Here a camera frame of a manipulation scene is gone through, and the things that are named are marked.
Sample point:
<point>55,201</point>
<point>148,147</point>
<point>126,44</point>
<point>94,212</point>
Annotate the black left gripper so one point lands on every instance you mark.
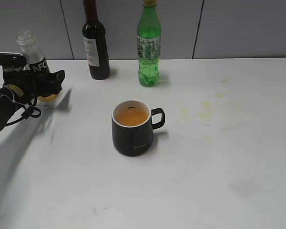
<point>18,86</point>

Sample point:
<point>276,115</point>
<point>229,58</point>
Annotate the NFC orange juice bottle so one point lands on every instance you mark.
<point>36,60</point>

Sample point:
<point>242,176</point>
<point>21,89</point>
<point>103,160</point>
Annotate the black ceramic mug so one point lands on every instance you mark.
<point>133,123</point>

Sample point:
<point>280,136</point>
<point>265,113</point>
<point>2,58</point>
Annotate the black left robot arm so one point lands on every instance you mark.
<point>16,112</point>

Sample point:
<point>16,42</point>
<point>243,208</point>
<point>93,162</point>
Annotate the dark red wine bottle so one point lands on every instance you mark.
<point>94,39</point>

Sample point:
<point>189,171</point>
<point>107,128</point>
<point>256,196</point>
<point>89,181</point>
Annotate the green plastic soda bottle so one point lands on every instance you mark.
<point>149,44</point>

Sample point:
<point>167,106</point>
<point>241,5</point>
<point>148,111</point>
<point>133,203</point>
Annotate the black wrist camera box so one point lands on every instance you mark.
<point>12,60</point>

